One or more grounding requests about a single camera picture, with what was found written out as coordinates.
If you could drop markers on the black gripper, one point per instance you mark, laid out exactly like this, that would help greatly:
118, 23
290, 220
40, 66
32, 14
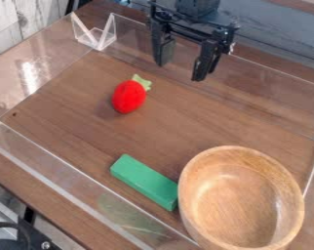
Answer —
195, 20

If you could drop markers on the black clamp with cable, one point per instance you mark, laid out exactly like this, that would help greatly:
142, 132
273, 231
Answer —
19, 235

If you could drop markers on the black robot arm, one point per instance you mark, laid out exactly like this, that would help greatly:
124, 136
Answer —
196, 21

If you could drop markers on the clear acrylic wall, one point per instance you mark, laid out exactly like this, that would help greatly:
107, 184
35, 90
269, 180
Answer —
81, 206
32, 63
247, 85

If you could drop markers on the red plush strawberry toy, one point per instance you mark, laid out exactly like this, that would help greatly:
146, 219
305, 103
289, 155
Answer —
131, 94

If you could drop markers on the clear acrylic left wall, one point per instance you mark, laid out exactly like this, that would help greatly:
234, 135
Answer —
32, 63

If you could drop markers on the clear acrylic corner bracket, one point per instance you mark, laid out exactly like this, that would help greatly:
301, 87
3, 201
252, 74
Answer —
95, 37

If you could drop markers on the wooden bowl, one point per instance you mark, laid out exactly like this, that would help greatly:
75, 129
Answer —
240, 200

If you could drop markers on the clear acrylic front wall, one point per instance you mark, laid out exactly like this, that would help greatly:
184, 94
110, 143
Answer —
81, 206

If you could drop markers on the clear acrylic back wall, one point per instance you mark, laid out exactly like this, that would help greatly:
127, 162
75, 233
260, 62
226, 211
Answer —
247, 85

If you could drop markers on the green rectangular block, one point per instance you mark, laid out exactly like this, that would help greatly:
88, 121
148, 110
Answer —
147, 181

